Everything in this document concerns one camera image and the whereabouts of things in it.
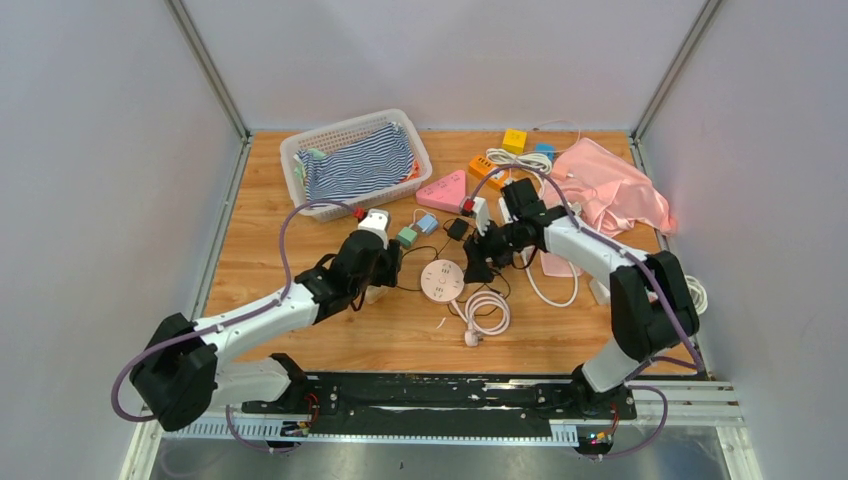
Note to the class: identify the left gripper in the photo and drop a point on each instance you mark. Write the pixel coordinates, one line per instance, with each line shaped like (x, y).
(389, 264)

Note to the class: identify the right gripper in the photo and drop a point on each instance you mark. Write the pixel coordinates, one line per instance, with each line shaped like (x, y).
(478, 269)

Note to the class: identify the green plug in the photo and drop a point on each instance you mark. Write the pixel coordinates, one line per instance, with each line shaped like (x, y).
(407, 237)

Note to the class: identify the white round socket base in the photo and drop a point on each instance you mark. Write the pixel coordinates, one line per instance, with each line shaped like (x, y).
(442, 281)

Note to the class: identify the blue plug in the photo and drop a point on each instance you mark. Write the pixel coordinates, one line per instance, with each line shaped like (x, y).
(427, 224)

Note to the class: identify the beige wooden cube socket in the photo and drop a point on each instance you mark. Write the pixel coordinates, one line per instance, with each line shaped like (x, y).
(373, 293)

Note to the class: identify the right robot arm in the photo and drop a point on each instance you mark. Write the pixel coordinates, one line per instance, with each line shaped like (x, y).
(651, 306)

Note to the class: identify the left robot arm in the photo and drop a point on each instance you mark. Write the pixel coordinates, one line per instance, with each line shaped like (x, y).
(191, 366)

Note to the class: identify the white cube socket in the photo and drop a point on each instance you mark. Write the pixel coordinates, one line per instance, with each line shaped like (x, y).
(600, 292)

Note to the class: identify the yellow cube socket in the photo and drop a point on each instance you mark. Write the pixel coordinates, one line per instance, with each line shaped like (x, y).
(514, 141)

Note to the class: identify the small blue cube socket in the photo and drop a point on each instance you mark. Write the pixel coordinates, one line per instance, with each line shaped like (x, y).
(547, 150)

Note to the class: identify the pink triangular power strip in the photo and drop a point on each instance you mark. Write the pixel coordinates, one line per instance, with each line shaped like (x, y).
(446, 194)

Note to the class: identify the blue white striped cloth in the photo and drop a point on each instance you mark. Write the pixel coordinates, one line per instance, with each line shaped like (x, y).
(380, 160)

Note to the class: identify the white plastic basket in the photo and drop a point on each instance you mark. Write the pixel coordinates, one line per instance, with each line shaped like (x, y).
(330, 138)

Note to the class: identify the orange power strip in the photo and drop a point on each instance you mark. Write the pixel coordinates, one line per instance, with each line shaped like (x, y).
(482, 168)

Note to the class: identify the pink cloth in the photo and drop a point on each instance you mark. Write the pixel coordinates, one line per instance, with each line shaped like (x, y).
(612, 194)

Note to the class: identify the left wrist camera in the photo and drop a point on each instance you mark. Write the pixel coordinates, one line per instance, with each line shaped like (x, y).
(376, 221)

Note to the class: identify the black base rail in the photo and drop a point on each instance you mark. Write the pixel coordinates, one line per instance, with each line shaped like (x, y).
(443, 405)

